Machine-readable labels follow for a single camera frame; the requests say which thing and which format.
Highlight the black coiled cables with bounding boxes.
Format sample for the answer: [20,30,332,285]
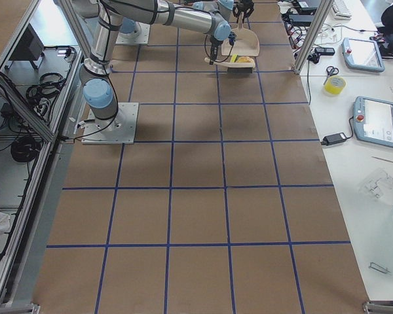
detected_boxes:
[11,135,42,164]

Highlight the beige plastic dustpan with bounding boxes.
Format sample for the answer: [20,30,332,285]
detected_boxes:
[221,13,259,57]

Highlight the metal wire clip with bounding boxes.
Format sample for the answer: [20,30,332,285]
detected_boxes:
[369,262,390,275]

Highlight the black handled scissors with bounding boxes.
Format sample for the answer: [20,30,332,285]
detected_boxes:
[326,66,339,77]

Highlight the small black power adapter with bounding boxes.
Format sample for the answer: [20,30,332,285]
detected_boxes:
[321,132,348,146]

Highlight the clear plastic package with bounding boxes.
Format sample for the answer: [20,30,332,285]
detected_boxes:
[359,168,393,199]

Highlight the yellow tape roll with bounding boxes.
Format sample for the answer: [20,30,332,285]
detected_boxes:
[324,75,346,96]

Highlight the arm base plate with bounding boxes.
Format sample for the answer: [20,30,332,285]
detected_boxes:
[81,102,139,145]

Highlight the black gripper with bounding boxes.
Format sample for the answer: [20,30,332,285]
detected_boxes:
[209,36,223,65]
[233,0,254,16]

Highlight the blue teach pendant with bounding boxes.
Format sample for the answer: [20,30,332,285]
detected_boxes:
[353,96,393,148]
[341,37,385,73]

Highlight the upper blue teach pendant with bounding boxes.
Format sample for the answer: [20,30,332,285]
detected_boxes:
[341,37,385,73]

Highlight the lower blue teach pendant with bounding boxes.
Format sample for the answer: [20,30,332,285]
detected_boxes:
[353,96,393,148]

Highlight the aluminium frame post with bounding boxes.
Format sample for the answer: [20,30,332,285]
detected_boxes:
[293,0,333,75]

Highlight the beige hand brush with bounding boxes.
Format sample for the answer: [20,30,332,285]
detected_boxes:
[204,57,255,73]

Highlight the yellow green sponge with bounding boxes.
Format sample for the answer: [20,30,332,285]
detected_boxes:
[231,54,238,63]

